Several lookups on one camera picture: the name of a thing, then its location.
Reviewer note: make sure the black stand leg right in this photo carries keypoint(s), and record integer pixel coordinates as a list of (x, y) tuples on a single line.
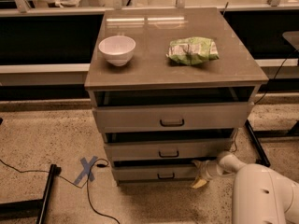
[(262, 158)]

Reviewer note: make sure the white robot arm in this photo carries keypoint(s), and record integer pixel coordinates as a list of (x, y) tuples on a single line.
[(260, 194)]

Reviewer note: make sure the grey drawer cabinet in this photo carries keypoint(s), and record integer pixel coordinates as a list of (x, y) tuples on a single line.
[(151, 78)]

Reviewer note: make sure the black stand leg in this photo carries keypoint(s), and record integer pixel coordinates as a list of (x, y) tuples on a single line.
[(37, 208), (262, 158)]

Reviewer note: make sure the black stand leg left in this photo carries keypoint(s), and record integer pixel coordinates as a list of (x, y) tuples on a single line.
[(37, 208)]

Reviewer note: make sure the blue tape cross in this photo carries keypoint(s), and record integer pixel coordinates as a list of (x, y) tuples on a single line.
[(86, 170)]

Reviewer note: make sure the green snack bag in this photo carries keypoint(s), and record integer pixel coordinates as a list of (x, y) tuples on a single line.
[(193, 50)]

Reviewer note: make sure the white bowl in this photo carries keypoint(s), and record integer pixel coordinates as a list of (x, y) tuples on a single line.
[(118, 49)]

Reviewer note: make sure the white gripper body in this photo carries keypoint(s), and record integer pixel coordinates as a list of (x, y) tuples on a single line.
[(205, 172)]

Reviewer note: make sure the grey drawer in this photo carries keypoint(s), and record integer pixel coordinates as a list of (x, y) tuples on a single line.
[(146, 171), (161, 150), (150, 118)]

